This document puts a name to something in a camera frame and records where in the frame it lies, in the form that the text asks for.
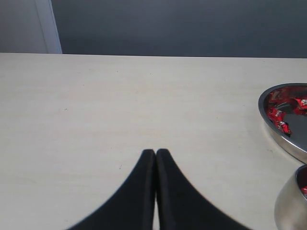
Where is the round stainless steel plate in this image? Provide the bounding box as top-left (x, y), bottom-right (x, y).
top-left (258, 83), bottom-right (307, 163)

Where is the red wrapped candy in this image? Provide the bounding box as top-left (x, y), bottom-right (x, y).
top-left (275, 121), bottom-right (292, 136)
top-left (293, 98), bottom-right (307, 116)
top-left (267, 107), bottom-right (286, 126)

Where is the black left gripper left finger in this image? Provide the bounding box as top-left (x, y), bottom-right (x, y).
top-left (70, 149), bottom-right (156, 230)

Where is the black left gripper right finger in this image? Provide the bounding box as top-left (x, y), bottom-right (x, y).
top-left (156, 149), bottom-right (247, 230)

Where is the stainless steel cup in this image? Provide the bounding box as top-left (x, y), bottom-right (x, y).
top-left (274, 164), bottom-right (307, 230)

